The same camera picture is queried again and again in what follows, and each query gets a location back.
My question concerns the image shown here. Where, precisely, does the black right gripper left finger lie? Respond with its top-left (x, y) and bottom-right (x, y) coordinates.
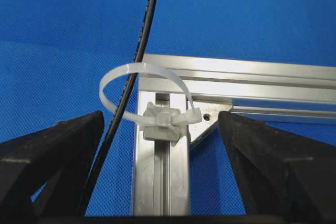
top-left (1, 111), bottom-right (104, 223)

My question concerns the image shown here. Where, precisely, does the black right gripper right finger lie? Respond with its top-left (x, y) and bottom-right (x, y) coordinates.
top-left (218, 111), bottom-right (335, 223)

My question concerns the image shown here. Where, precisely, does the black usb cable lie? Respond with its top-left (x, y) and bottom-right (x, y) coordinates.
top-left (78, 0), bottom-right (163, 217)

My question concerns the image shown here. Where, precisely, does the white zip tie loop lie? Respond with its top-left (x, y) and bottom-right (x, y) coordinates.
top-left (99, 62), bottom-right (203, 142)

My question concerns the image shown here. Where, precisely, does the aluminium extrusion frame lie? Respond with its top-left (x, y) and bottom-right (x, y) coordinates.
top-left (131, 54), bottom-right (335, 216)

